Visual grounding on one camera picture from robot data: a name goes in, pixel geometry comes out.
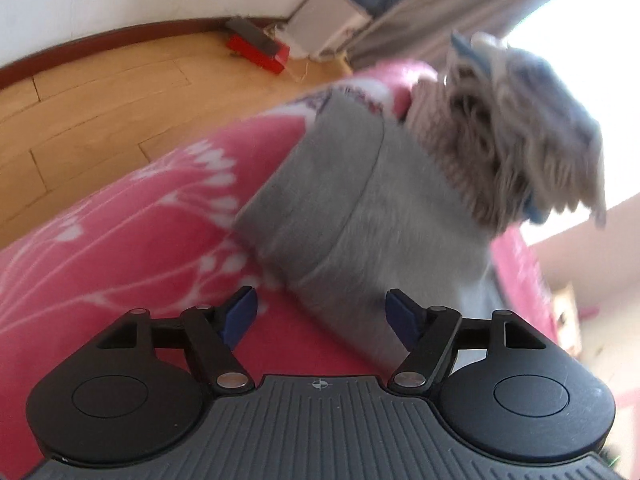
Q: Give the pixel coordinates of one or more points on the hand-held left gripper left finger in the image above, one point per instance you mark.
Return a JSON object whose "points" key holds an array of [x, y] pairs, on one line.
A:
{"points": [[239, 317]]}

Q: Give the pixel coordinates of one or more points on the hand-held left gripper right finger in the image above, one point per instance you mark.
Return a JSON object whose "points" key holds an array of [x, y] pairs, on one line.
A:
{"points": [[404, 317]]}

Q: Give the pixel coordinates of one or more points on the grey sweatpants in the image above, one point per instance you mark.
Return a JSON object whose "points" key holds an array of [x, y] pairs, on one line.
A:
{"points": [[400, 230]]}

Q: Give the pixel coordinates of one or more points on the stack of folded clothes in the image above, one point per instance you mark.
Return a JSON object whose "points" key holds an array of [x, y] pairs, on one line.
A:
{"points": [[500, 130]]}

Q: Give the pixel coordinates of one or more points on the red floral blanket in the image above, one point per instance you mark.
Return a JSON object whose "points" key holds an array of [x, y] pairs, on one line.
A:
{"points": [[125, 240]]}

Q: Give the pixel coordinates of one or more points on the cardboard box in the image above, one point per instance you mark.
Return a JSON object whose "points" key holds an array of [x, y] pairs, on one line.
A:
{"points": [[567, 315]]}

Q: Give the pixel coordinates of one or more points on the red box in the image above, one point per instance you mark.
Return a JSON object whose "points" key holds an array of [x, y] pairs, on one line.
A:
{"points": [[260, 50]]}

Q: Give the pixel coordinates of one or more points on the white box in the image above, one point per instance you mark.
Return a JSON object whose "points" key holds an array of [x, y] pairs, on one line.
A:
{"points": [[325, 20]]}

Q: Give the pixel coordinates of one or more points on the window curtain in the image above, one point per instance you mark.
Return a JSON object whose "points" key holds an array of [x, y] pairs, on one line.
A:
{"points": [[450, 0]]}

